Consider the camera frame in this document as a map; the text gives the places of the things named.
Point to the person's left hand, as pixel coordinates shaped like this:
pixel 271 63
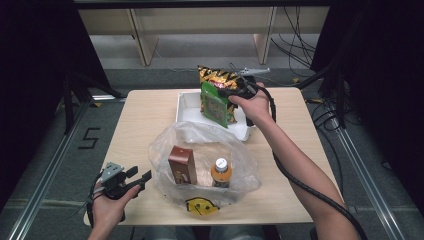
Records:
pixel 108 213

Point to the green snack packet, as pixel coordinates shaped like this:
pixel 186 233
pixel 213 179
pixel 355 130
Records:
pixel 215 106

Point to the orange drink bottle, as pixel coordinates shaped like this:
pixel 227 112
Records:
pixel 221 173

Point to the person's right hand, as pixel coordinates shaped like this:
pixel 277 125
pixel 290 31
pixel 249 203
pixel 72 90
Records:
pixel 256 106

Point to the brown drink carton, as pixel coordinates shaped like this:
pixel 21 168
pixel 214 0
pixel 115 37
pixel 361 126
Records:
pixel 181 165

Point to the aluminium floor rail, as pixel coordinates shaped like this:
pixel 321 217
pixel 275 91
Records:
pixel 370 186
pixel 46 173

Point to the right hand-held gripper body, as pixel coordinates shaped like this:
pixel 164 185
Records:
pixel 246 86

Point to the beige wooden desk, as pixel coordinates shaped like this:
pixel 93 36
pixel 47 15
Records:
pixel 200 23

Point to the yellow black chip bag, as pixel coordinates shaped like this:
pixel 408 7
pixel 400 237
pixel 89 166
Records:
pixel 216 77

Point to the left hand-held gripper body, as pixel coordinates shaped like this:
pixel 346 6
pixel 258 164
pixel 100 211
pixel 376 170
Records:
pixel 113 178

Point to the white plastic bin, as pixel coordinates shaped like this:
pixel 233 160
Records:
pixel 188 113

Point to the black metal stand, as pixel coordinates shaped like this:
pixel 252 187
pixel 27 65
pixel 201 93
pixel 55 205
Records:
pixel 68 106

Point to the clear plastic bag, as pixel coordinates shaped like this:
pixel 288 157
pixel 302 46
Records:
pixel 243 166

